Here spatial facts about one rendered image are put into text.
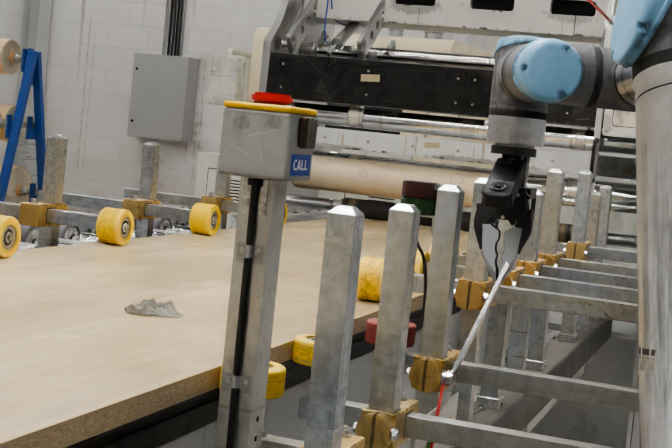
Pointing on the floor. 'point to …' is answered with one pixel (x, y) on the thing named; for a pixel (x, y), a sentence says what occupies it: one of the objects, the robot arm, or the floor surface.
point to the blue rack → (31, 62)
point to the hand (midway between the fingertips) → (497, 274)
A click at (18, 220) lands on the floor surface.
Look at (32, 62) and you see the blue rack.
